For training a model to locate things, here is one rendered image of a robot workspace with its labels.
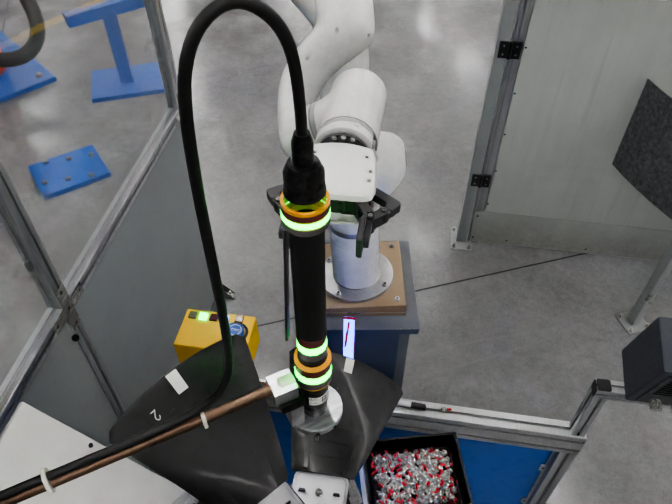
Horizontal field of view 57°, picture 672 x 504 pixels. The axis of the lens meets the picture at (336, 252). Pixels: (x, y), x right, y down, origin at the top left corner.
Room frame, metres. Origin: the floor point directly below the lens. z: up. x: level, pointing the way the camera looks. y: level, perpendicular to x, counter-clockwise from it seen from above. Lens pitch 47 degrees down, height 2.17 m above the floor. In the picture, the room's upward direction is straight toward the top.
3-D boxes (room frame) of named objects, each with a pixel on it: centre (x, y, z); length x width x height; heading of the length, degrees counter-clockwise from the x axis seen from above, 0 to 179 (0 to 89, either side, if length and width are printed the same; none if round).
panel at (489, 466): (0.73, -0.13, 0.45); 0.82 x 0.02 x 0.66; 81
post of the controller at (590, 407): (0.67, -0.55, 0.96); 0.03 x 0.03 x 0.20; 81
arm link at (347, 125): (0.66, -0.01, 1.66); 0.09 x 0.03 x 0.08; 81
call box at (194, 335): (0.80, 0.26, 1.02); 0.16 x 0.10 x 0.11; 81
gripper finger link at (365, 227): (0.51, -0.04, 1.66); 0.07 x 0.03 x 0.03; 171
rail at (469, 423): (0.73, -0.13, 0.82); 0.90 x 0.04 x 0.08; 81
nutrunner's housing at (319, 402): (0.39, 0.03, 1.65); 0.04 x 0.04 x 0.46
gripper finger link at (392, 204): (0.56, -0.04, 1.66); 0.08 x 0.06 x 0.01; 73
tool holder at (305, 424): (0.39, 0.04, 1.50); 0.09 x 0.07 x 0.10; 116
